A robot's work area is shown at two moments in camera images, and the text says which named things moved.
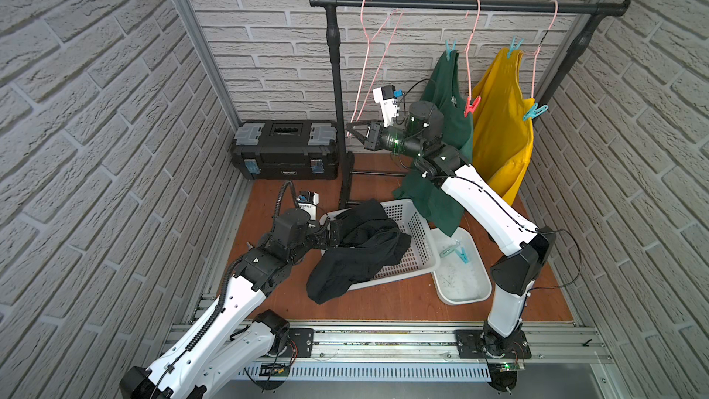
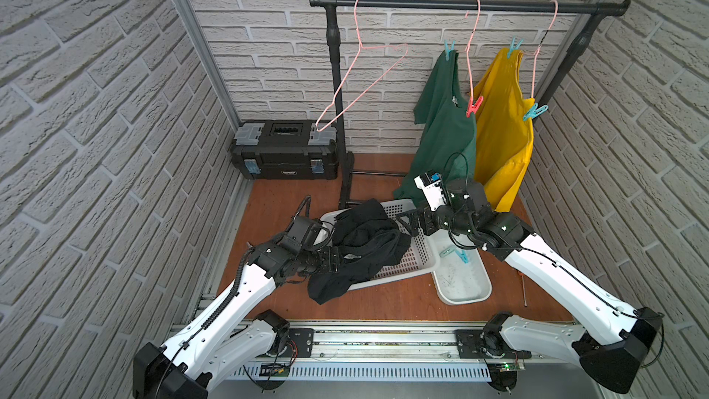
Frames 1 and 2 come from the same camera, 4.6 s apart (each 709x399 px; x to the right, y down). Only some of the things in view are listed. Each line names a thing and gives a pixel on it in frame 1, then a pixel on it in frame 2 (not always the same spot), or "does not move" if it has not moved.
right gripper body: x=376 y=142 -> x=439 y=220
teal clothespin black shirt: x=462 y=255 does not move
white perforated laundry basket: x=420 y=254 does not move
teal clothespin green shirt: x=447 y=48 does not move
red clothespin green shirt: x=471 y=108 does not move
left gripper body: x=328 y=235 -> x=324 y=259
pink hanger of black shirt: x=366 y=60 -> x=319 y=122
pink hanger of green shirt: x=467 y=50 does not move
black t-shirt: x=368 y=239 does not move
